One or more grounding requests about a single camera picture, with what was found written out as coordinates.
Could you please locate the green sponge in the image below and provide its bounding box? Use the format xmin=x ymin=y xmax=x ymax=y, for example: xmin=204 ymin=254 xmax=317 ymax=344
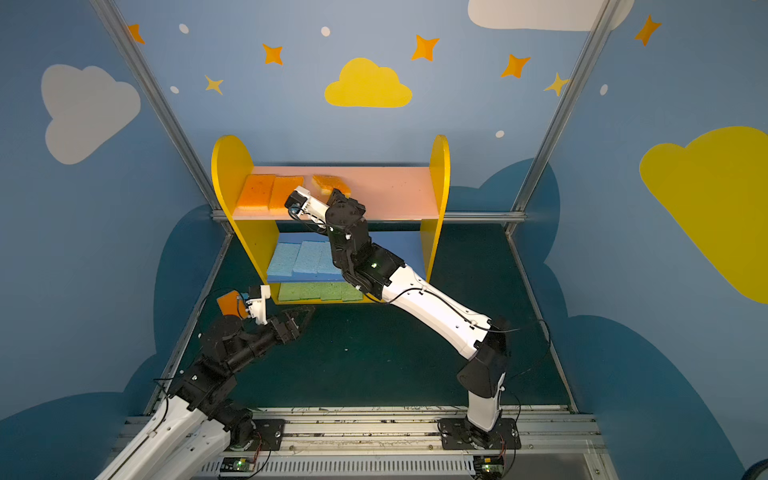
xmin=320 ymin=282 xmax=346 ymax=301
xmin=341 ymin=284 xmax=363 ymax=302
xmin=296 ymin=282 xmax=325 ymax=300
xmin=278 ymin=283 xmax=302 ymax=302

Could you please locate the blue sponge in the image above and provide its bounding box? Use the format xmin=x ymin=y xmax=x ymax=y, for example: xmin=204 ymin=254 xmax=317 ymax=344
xmin=267 ymin=243 xmax=301 ymax=278
xmin=317 ymin=242 xmax=341 ymax=276
xmin=292 ymin=241 xmax=328 ymax=275

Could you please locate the orange sponge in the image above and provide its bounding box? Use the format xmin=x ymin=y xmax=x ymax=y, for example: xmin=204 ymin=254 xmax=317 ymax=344
xmin=268 ymin=176 xmax=304 ymax=214
xmin=217 ymin=290 xmax=247 ymax=319
xmin=237 ymin=174 xmax=276 ymax=212
xmin=312 ymin=175 xmax=351 ymax=197

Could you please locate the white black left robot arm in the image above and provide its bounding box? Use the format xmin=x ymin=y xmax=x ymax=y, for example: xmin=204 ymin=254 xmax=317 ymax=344
xmin=98 ymin=305 xmax=315 ymax=479

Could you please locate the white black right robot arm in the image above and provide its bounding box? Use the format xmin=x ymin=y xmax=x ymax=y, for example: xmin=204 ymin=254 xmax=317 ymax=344
xmin=304 ymin=189 xmax=507 ymax=432

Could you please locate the yellow wooden shelf unit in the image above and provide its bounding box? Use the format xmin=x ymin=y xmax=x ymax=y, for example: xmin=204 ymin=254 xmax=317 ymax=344
xmin=211 ymin=135 xmax=451 ymax=305

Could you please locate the left green circuit board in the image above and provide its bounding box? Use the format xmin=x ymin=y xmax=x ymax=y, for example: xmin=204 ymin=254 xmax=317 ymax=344
xmin=219 ymin=457 xmax=257 ymax=476

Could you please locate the green circuit board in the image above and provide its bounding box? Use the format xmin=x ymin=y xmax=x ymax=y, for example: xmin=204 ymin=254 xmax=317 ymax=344
xmin=472 ymin=456 xmax=506 ymax=480
xmin=219 ymin=457 xmax=257 ymax=476

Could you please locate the right green circuit board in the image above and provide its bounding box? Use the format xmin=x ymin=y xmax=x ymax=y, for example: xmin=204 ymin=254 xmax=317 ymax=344
xmin=472 ymin=456 xmax=506 ymax=480

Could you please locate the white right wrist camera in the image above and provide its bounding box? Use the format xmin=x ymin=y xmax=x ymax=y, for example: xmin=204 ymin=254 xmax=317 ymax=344
xmin=285 ymin=186 xmax=328 ymax=227

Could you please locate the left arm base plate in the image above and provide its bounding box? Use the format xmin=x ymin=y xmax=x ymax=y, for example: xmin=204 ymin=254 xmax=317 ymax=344
xmin=230 ymin=418 xmax=286 ymax=451

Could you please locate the aluminium frame crossbar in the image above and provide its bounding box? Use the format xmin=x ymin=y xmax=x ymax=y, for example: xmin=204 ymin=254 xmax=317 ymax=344
xmin=211 ymin=210 xmax=527 ymax=224

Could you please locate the aluminium frame post left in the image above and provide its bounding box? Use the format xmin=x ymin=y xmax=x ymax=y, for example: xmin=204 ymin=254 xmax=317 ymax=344
xmin=90 ymin=0 xmax=234 ymax=236

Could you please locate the aluminium frame post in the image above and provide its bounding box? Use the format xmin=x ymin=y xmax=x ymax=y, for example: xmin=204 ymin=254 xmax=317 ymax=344
xmin=505 ymin=0 xmax=623 ymax=240
xmin=90 ymin=0 xmax=234 ymax=236

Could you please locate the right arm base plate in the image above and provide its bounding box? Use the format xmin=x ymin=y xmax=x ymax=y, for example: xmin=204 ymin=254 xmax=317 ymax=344
xmin=437 ymin=418 xmax=522 ymax=451

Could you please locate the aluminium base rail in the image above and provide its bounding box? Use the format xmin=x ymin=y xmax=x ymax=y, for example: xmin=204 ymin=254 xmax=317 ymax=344
xmin=98 ymin=405 xmax=619 ymax=480

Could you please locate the aluminium frame post right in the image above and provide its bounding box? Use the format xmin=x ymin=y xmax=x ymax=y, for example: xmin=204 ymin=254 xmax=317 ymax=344
xmin=505 ymin=0 xmax=623 ymax=240

